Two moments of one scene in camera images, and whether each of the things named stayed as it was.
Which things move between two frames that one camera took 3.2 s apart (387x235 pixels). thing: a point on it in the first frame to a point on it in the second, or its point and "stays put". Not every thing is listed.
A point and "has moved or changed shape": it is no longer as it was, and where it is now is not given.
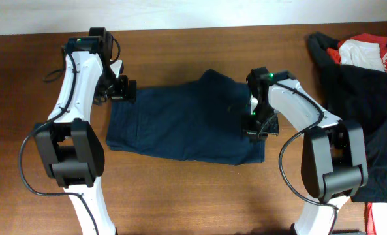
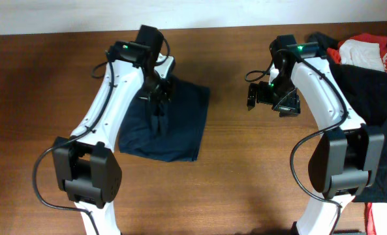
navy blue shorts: (202, 120) has moved or changed shape
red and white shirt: (372, 51) stays put
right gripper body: (260, 131) to (275, 100)
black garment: (373, 98) stays put
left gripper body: (128, 89) to (156, 96)
